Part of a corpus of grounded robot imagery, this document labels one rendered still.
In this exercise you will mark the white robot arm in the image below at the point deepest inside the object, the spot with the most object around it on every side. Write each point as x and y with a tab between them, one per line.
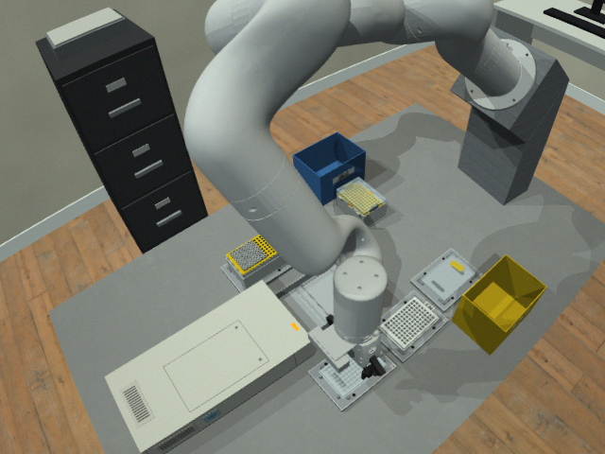
264	59

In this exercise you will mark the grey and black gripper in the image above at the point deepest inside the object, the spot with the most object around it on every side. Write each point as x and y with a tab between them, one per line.
367	351

